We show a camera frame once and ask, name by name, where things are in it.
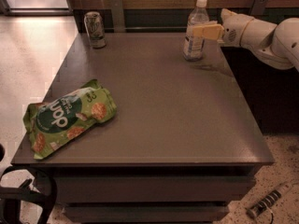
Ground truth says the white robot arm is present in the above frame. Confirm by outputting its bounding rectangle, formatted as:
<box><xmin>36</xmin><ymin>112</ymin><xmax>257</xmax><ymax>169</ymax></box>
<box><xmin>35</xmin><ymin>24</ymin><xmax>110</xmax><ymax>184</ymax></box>
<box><xmin>192</xmin><ymin>8</ymin><xmax>299</xmax><ymax>71</ymax></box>

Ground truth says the left metal wall bracket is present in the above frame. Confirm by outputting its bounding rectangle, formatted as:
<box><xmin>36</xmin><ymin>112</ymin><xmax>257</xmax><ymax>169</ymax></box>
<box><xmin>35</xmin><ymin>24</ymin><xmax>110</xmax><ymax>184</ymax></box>
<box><xmin>109</xmin><ymin>0</ymin><xmax>126</xmax><ymax>33</ymax></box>

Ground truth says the right metal wall bracket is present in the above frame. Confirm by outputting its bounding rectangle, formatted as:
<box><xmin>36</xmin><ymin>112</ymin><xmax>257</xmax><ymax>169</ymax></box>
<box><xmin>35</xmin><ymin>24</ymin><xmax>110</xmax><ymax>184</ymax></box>
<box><xmin>249</xmin><ymin>0</ymin><xmax>269</xmax><ymax>16</ymax></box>

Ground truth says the grey drawer cabinet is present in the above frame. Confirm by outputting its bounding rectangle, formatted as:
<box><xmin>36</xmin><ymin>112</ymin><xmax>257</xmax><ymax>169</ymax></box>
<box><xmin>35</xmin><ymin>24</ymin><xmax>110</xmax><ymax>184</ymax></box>
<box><xmin>34</xmin><ymin>166</ymin><xmax>261</xmax><ymax>224</ymax></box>

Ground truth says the silver green soda can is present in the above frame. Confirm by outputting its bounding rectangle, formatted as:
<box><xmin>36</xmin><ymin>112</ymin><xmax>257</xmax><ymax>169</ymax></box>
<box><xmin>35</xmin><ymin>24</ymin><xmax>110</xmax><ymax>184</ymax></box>
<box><xmin>84</xmin><ymin>11</ymin><xmax>107</xmax><ymax>49</ymax></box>

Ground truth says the black chair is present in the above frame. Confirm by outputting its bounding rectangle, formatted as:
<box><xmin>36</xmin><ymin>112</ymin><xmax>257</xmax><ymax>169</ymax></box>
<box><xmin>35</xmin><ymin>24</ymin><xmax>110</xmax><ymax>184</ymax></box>
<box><xmin>0</xmin><ymin>166</ymin><xmax>57</xmax><ymax>224</ymax></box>

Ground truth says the green rice chip bag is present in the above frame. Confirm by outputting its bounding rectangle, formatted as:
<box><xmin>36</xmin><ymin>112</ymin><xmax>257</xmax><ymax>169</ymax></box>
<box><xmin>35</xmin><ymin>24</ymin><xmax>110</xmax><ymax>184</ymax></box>
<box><xmin>23</xmin><ymin>79</ymin><xmax>117</xmax><ymax>160</ymax></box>

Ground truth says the clear plastic water bottle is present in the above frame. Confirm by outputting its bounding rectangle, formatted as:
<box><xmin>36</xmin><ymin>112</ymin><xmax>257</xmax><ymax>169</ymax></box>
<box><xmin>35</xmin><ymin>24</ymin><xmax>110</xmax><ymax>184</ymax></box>
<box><xmin>183</xmin><ymin>0</ymin><xmax>209</xmax><ymax>62</ymax></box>

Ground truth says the metal wall bracket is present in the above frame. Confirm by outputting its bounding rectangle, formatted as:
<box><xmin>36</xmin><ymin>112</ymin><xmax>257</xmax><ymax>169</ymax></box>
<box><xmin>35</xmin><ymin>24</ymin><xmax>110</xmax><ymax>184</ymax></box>
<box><xmin>109</xmin><ymin>0</ymin><xmax>126</xmax><ymax>33</ymax></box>
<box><xmin>249</xmin><ymin>0</ymin><xmax>269</xmax><ymax>16</ymax></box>

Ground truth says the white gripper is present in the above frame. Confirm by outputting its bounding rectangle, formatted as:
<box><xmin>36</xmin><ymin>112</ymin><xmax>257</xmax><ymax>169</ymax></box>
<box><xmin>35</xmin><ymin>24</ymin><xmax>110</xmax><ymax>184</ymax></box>
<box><xmin>192</xmin><ymin>8</ymin><xmax>253</xmax><ymax>48</ymax></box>

